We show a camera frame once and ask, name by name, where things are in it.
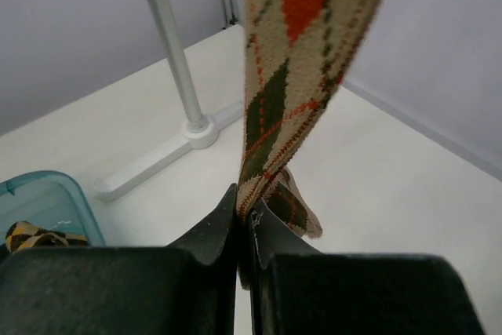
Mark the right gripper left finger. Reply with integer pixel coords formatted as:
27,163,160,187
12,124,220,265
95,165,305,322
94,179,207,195
1,186,237,334

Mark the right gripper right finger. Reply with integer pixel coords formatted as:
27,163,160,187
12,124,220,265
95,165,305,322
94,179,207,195
249,203,484,335

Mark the brown yellow argyle sock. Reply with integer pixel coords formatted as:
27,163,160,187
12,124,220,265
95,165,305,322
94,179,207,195
5,220,89,253

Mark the metal clothes rack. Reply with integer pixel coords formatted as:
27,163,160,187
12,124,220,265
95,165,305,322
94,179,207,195
93,0,246,202

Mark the teal plastic bin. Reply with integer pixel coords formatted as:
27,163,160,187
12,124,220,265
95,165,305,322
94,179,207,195
1,170,105,260

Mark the beige orange argyle sock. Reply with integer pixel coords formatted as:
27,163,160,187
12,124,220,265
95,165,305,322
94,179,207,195
235,0,397,291

